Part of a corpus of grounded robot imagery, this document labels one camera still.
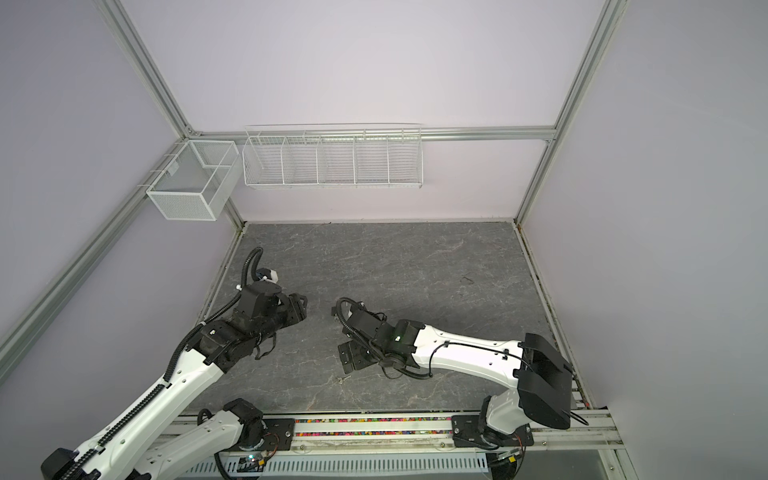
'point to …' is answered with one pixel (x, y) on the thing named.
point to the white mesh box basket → (194, 184)
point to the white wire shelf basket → (384, 156)
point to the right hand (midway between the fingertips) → (354, 355)
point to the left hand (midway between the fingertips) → (298, 306)
